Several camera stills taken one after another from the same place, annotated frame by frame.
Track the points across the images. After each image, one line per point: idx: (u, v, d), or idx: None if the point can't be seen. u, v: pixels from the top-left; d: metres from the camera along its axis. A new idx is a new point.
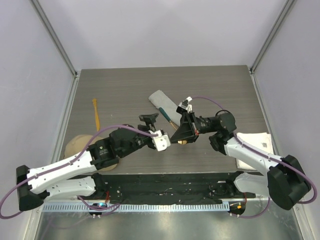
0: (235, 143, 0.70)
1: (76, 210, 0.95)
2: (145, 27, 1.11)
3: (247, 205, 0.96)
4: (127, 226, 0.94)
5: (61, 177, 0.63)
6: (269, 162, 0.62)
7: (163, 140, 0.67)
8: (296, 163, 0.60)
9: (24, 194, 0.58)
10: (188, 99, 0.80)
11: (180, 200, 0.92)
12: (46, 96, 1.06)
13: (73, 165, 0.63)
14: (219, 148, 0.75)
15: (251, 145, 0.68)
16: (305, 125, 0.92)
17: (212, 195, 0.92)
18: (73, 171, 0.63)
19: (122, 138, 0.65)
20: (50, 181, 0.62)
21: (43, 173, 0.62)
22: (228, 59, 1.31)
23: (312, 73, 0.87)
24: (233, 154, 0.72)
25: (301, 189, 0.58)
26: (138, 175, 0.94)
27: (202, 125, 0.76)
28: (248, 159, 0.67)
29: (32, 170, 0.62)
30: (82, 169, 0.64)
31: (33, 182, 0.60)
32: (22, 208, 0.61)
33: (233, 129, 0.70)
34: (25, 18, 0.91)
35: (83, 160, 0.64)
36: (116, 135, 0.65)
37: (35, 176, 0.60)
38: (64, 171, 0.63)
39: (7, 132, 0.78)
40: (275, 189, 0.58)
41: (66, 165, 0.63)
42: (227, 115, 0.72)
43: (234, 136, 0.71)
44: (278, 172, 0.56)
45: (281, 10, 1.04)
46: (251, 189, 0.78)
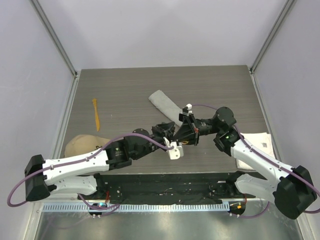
0: (244, 147, 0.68)
1: (76, 210, 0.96)
2: (145, 27, 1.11)
3: (247, 205, 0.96)
4: (127, 226, 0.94)
5: (75, 172, 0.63)
6: (279, 172, 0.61)
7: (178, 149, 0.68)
8: (306, 174, 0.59)
9: (38, 184, 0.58)
10: (188, 106, 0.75)
11: (180, 201, 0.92)
12: (46, 96, 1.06)
13: (89, 161, 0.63)
14: (225, 148, 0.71)
15: (260, 151, 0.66)
16: (305, 125, 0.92)
17: (212, 195, 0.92)
18: (87, 168, 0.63)
19: (137, 141, 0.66)
20: (65, 174, 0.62)
21: (59, 165, 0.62)
22: (228, 59, 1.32)
23: (312, 73, 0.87)
24: (237, 156, 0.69)
25: (310, 201, 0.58)
26: (138, 175, 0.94)
27: (203, 126, 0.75)
28: (256, 164, 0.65)
29: (49, 161, 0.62)
30: (97, 167, 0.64)
31: (48, 173, 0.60)
32: (29, 198, 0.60)
33: (232, 122, 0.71)
34: (25, 17, 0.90)
35: (98, 159, 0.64)
36: (132, 138, 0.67)
37: (51, 167, 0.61)
38: (79, 167, 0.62)
39: (7, 131, 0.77)
40: (284, 198, 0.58)
41: (82, 161, 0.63)
42: (224, 110, 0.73)
43: (242, 138, 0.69)
44: (289, 183, 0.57)
45: (281, 11, 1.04)
46: (251, 190, 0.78)
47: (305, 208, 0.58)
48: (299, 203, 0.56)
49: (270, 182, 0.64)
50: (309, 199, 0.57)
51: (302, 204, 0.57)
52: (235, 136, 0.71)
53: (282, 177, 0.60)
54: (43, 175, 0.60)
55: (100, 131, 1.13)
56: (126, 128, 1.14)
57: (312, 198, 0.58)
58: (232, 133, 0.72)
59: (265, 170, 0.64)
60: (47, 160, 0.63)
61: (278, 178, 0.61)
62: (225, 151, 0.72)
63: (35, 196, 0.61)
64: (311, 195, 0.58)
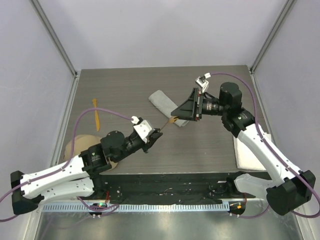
0: (255, 134, 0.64)
1: (76, 210, 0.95)
2: (145, 27, 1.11)
3: (247, 204, 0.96)
4: (127, 226, 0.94)
5: (54, 183, 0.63)
6: (285, 172, 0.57)
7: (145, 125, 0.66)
8: (313, 180, 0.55)
9: (17, 200, 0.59)
10: (206, 75, 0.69)
11: (180, 201, 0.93)
12: (46, 97, 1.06)
13: (65, 170, 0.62)
14: (234, 128, 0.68)
15: (271, 144, 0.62)
16: (305, 125, 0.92)
17: (212, 194, 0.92)
18: (64, 178, 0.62)
19: (111, 144, 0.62)
20: (43, 187, 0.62)
21: (36, 179, 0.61)
22: (228, 59, 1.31)
23: (312, 73, 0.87)
24: (244, 141, 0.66)
25: (301, 202, 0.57)
26: (137, 175, 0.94)
27: (208, 106, 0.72)
28: (263, 157, 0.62)
29: (26, 176, 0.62)
30: (74, 175, 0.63)
31: (26, 187, 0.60)
32: (16, 212, 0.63)
33: (236, 95, 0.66)
34: (26, 18, 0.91)
35: (74, 166, 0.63)
36: (106, 141, 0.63)
37: (28, 181, 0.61)
38: (56, 178, 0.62)
39: (7, 131, 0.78)
40: (279, 198, 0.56)
41: (58, 171, 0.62)
42: (232, 85, 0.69)
43: (255, 125, 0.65)
44: (292, 185, 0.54)
45: (281, 11, 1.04)
46: (251, 190, 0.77)
47: (294, 208, 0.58)
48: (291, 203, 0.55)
49: (272, 178, 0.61)
50: (302, 201, 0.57)
51: (293, 203, 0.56)
52: (247, 118, 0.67)
53: (287, 178, 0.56)
54: (21, 190, 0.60)
55: (100, 131, 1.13)
56: (126, 128, 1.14)
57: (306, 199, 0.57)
58: (244, 114, 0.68)
59: (271, 166, 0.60)
60: (25, 175, 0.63)
61: (282, 178, 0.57)
62: (233, 131, 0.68)
63: (21, 209, 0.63)
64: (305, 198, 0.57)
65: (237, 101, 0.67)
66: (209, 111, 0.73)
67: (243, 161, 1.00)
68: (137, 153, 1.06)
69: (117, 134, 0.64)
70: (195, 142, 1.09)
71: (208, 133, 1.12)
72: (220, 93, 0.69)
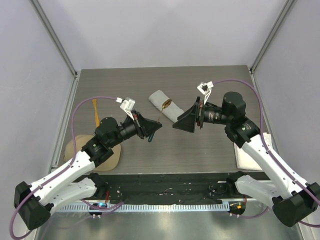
0: (260, 146, 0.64)
1: (76, 210, 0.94)
2: (145, 27, 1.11)
3: (247, 204, 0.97)
4: (127, 226, 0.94)
5: (65, 182, 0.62)
6: (293, 185, 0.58)
7: (124, 104, 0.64)
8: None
9: (36, 206, 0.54)
10: (209, 85, 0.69)
11: (180, 201, 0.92)
12: (46, 96, 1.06)
13: (73, 167, 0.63)
14: (238, 139, 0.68)
15: (276, 155, 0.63)
16: (305, 125, 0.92)
17: (212, 195, 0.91)
18: (74, 173, 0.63)
19: (106, 131, 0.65)
20: (56, 188, 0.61)
21: (47, 182, 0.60)
22: (228, 59, 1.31)
23: (312, 73, 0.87)
24: (248, 151, 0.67)
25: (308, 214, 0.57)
26: (138, 175, 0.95)
27: (209, 116, 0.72)
28: (269, 170, 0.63)
29: (35, 183, 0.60)
30: (83, 169, 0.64)
31: (40, 193, 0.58)
32: (31, 226, 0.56)
33: (241, 107, 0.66)
34: (25, 17, 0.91)
35: (81, 160, 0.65)
36: (100, 129, 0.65)
37: (40, 186, 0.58)
38: (67, 175, 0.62)
39: (7, 131, 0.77)
40: (287, 211, 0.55)
41: (67, 168, 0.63)
42: (236, 96, 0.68)
43: (261, 136, 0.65)
44: (299, 199, 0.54)
45: (281, 11, 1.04)
46: (251, 192, 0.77)
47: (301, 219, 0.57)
48: (299, 217, 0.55)
49: (278, 189, 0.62)
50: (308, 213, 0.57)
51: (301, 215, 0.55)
52: (251, 128, 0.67)
53: (295, 191, 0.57)
54: (35, 196, 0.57)
55: None
56: None
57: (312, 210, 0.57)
58: (248, 124, 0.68)
59: (277, 178, 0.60)
60: (33, 183, 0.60)
61: (290, 191, 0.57)
62: (238, 142, 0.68)
63: (36, 223, 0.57)
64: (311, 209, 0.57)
65: (241, 111, 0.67)
66: (211, 120, 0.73)
67: (244, 161, 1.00)
68: (137, 153, 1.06)
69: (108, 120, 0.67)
70: (195, 142, 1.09)
71: (208, 133, 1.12)
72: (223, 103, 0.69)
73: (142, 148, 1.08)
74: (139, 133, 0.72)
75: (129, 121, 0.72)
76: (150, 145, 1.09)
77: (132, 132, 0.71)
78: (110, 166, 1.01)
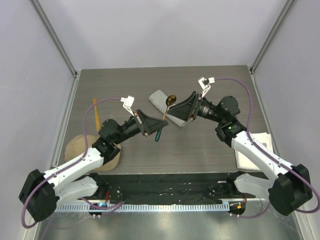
0: (245, 139, 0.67)
1: (76, 210, 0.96)
2: (145, 27, 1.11)
3: (247, 205, 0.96)
4: (127, 226, 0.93)
5: (76, 173, 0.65)
6: (278, 168, 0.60)
7: (124, 100, 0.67)
8: (306, 173, 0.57)
9: (50, 192, 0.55)
10: (211, 80, 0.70)
11: (180, 201, 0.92)
12: (46, 97, 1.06)
13: (85, 159, 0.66)
14: (226, 138, 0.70)
15: (260, 145, 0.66)
16: (305, 125, 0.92)
17: (211, 195, 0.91)
18: (86, 166, 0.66)
19: (108, 132, 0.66)
20: (68, 177, 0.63)
21: (61, 171, 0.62)
22: (228, 59, 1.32)
23: (312, 73, 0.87)
24: (238, 148, 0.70)
25: (304, 200, 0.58)
26: (138, 175, 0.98)
27: (204, 110, 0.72)
28: (256, 159, 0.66)
29: (49, 171, 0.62)
30: (94, 163, 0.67)
31: (53, 180, 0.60)
32: (38, 213, 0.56)
33: (235, 113, 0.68)
34: (25, 17, 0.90)
35: (93, 155, 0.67)
36: (102, 131, 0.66)
37: (55, 174, 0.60)
38: (79, 167, 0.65)
39: (7, 131, 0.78)
40: (279, 195, 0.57)
41: (79, 161, 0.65)
42: (232, 101, 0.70)
43: (246, 132, 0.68)
44: (286, 180, 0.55)
45: (281, 11, 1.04)
46: (250, 190, 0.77)
47: (298, 206, 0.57)
48: (293, 202, 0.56)
49: (268, 176, 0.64)
50: (304, 198, 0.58)
51: (295, 201, 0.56)
52: (237, 127, 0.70)
53: (281, 173, 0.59)
54: (49, 183, 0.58)
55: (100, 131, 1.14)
56: None
57: (307, 196, 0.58)
58: (235, 124, 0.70)
59: (264, 165, 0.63)
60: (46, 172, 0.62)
61: (276, 174, 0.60)
62: (226, 141, 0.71)
63: (43, 212, 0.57)
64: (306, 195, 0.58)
65: (233, 116, 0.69)
66: (204, 114, 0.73)
67: (244, 161, 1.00)
68: (137, 153, 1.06)
69: (108, 121, 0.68)
70: (195, 143, 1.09)
71: (208, 133, 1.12)
72: (219, 106, 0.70)
73: (142, 148, 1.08)
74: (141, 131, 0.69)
75: (131, 120, 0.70)
76: (150, 145, 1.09)
77: (137, 129, 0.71)
78: (111, 165, 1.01)
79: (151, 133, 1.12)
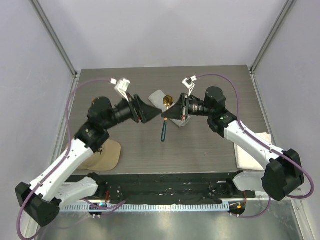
0: (237, 128, 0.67)
1: (76, 210, 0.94)
2: (145, 27, 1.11)
3: (247, 205, 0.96)
4: (127, 226, 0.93)
5: (64, 174, 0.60)
6: (270, 153, 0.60)
7: (120, 83, 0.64)
8: (296, 157, 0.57)
9: (40, 204, 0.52)
10: (192, 78, 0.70)
11: (180, 201, 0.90)
12: (46, 97, 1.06)
13: (70, 157, 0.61)
14: (219, 129, 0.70)
15: (252, 132, 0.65)
16: (305, 125, 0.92)
17: (212, 195, 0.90)
18: (72, 163, 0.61)
19: (101, 110, 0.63)
20: (57, 182, 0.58)
21: (46, 177, 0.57)
22: (228, 59, 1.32)
23: (312, 73, 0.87)
24: (231, 138, 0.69)
25: (296, 185, 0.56)
26: (138, 175, 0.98)
27: (193, 107, 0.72)
28: (248, 147, 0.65)
29: (34, 181, 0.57)
30: (81, 157, 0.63)
31: (41, 190, 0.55)
32: (42, 221, 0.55)
33: (222, 100, 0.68)
34: (25, 17, 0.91)
35: (77, 149, 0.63)
36: (93, 110, 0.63)
37: (40, 183, 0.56)
38: (65, 166, 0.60)
39: (7, 131, 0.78)
40: (271, 181, 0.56)
41: (63, 160, 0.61)
42: (215, 90, 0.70)
43: (237, 121, 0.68)
44: (278, 164, 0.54)
45: (280, 11, 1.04)
46: (251, 187, 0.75)
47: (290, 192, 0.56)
48: (285, 186, 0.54)
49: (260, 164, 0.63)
50: (297, 184, 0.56)
51: (287, 186, 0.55)
52: (229, 117, 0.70)
53: (272, 158, 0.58)
54: (37, 194, 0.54)
55: None
56: (126, 128, 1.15)
57: (299, 182, 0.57)
58: (226, 114, 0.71)
59: (257, 152, 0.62)
60: (31, 183, 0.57)
61: (268, 159, 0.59)
62: (218, 132, 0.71)
63: (46, 218, 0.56)
64: (299, 180, 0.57)
65: (221, 105, 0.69)
66: (194, 112, 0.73)
67: (243, 161, 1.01)
68: (137, 153, 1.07)
69: (103, 101, 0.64)
70: (194, 143, 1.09)
71: (208, 133, 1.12)
72: (205, 98, 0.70)
73: (142, 148, 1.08)
74: (135, 117, 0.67)
75: (124, 104, 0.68)
76: (150, 146, 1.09)
77: (128, 115, 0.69)
78: (110, 165, 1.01)
79: (151, 133, 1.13)
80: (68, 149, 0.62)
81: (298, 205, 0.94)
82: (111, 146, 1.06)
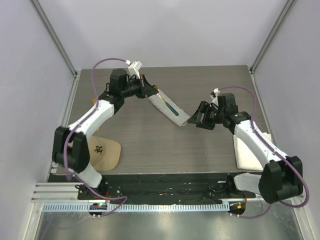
0: (248, 127, 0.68)
1: (76, 210, 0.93)
2: (145, 27, 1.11)
3: (248, 205, 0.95)
4: (127, 226, 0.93)
5: (96, 122, 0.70)
6: (272, 155, 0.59)
7: (133, 64, 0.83)
8: (299, 165, 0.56)
9: (82, 139, 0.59)
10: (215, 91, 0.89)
11: (180, 200, 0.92)
12: (45, 97, 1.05)
13: (100, 107, 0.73)
14: (231, 124, 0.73)
15: (262, 133, 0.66)
16: (305, 125, 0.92)
17: (211, 194, 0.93)
18: (101, 114, 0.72)
19: (120, 75, 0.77)
20: (91, 126, 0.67)
21: (83, 121, 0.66)
22: (229, 59, 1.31)
23: (312, 72, 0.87)
24: (241, 135, 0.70)
25: (291, 192, 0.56)
26: (138, 175, 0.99)
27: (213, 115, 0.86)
28: (253, 146, 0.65)
29: (71, 125, 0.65)
30: (107, 110, 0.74)
31: (81, 128, 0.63)
32: (80, 162, 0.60)
33: (230, 97, 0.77)
34: (25, 18, 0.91)
35: (103, 105, 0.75)
36: (114, 76, 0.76)
37: (79, 124, 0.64)
38: (96, 115, 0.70)
39: (7, 130, 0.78)
40: (267, 181, 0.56)
41: (94, 111, 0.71)
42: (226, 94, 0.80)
43: (250, 120, 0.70)
44: (277, 167, 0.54)
45: (280, 12, 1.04)
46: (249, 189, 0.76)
47: (283, 198, 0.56)
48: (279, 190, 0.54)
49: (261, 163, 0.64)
50: (293, 191, 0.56)
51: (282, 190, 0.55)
52: (244, 116, 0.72)
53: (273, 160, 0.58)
54: (78, 131, 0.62)
55: (101, 131, 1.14)
56: (126, 128, 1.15)
57: (295, 189, 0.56)
58: (242, 114, 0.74)
59: (260, 151, 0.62)
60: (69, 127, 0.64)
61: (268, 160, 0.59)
62: (230, 129, 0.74)
63: (81, 162, 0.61)
64: (296, 188, 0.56)
65: (230, 102, 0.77)
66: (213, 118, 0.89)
67: (244, 161, 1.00)
68: (137, 153, 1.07)
69: (122, 69, 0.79)
70: (194, 142, 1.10)
71: (208, 133, 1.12)
72: (218, 100, 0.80)
73: (142, 148, 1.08)
74: (143, 94, 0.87)
75: (134, 81, 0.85)
76: (150, 146, 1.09)
77: (137, 91, 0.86)
78: (109, 165, 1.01)
79: (151, 133, 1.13)
80: (97, 102, 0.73)
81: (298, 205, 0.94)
82: (111, 147, 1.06)
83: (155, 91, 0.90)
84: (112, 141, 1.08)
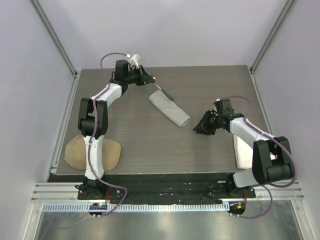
0: (240, 120, 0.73)
1: (77, 210, 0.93)
2: (145, 27, 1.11)
3: (248, 205, 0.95)
4: (127, 226, 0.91)
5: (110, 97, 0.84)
6: (260, 137, 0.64)
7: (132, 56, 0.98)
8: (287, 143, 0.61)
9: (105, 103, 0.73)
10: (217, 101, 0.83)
11: (180, 200, 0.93)
12: (45, 96, 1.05)
13: (110, 87, 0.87)
14: (226, 124, 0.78)
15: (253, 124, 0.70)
16: (306, 124, 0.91)
17: (211, 194, 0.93)
18: (113, 91, 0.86)
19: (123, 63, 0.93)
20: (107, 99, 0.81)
21: (100, 95, 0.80)
22: (229, 59, 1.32)
23: (312, 72, 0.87)
24: (235, 131, 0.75)
25: (283, 173, 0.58)
26: (138, 175, 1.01)
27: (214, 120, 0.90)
28: (245, 136, 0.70)
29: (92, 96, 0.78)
30: (117, 90, 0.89)
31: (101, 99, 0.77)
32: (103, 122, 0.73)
33: (226, 102, 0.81)
34: (25, 17, 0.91)
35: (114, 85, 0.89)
36: (119, 65, 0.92)
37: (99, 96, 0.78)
38: (110, 91, 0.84)
39: (7, 130, 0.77)
40: (257, 161, 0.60)
41: (107, 89, 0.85)
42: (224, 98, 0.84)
43: (243, 117, 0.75)
44: (264, 144, 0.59)
45: (280, 12, 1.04)
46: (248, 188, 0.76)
47: (275, 178, 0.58)
48: (268, 168, 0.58)
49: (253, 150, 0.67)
50: (284, 172, 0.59)
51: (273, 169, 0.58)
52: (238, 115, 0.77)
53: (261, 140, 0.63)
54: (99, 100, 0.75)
55: None
56: (126, 128, 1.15)
57: (287, 171, 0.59)
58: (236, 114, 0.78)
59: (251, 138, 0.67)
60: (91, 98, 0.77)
61: None
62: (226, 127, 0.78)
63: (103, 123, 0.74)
64: (287, 169, 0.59)
65: (227, 106, 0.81)
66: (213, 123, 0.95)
67: (244, 161, 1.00)
68: (137, 153, 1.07)
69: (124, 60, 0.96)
70: (194, 142, 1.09)
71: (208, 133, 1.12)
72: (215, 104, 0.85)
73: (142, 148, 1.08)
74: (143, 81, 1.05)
75: (134, 71, 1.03)
76: (150, 146, 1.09)
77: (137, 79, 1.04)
78: (109, 165, 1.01)
79: (151, 133, 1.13)
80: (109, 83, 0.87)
81: (298, 205, 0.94)
82: (111, 147, 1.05)
83: (153, 79, 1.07)
84: (112, 141, 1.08)
